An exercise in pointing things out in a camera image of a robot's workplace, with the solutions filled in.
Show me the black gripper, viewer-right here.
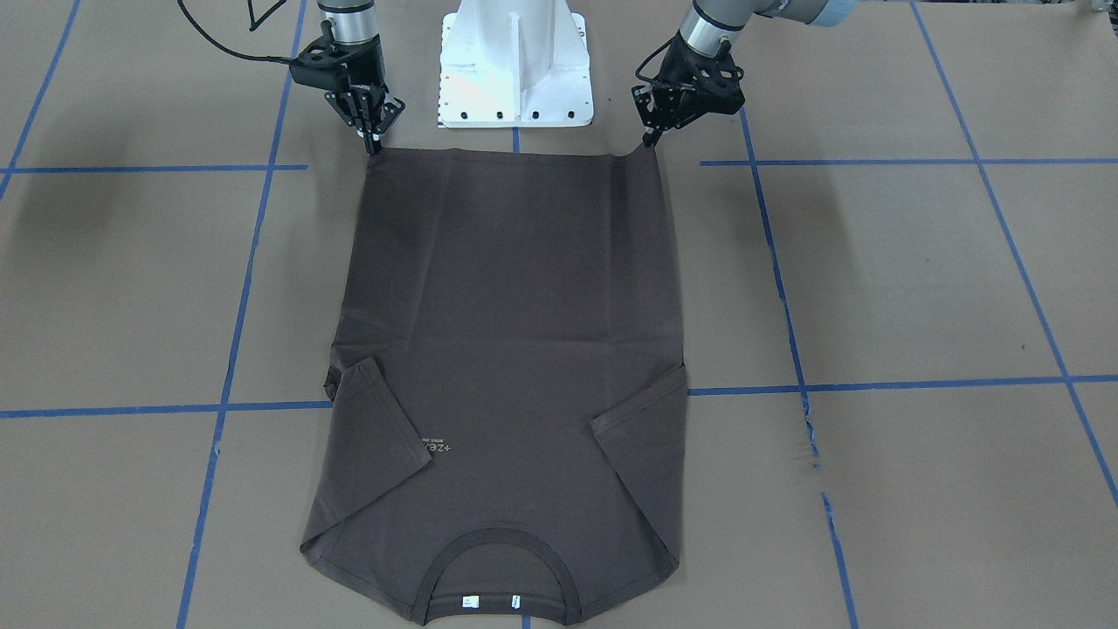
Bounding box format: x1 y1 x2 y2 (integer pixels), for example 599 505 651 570
631 34 743 147

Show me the black gripper, viewer-left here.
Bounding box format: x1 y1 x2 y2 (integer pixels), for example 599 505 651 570
291 36 406 156

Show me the dark brown t-shirt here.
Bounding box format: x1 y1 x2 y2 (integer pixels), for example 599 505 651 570
300 147 688 626

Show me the black cable on viewer-right arm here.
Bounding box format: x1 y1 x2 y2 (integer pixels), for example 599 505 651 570
634 35 682 88

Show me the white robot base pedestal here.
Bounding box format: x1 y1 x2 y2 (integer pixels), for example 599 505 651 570
437 1 595 128

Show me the black cable on viewer-left arm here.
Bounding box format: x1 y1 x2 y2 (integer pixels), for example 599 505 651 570
177 0 302 64

